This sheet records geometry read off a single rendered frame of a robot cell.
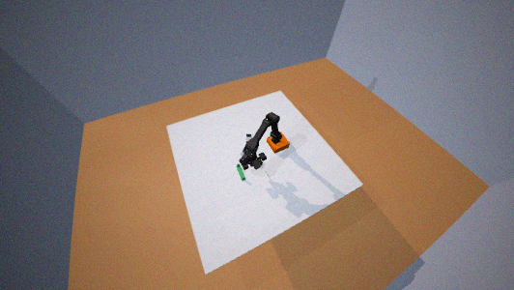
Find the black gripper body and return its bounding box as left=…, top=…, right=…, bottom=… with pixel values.
left=242, top=153, right=267, bottom=170

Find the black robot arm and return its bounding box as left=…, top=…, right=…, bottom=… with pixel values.
left=239, top=112, right=282, bottom=169

